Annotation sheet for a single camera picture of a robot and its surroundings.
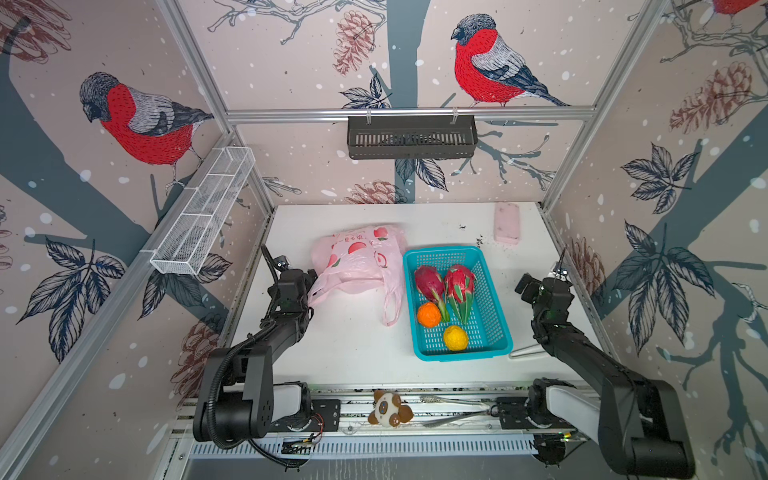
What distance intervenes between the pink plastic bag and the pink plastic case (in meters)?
0.42

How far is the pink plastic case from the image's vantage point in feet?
3.67

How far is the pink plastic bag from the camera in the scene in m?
0.87
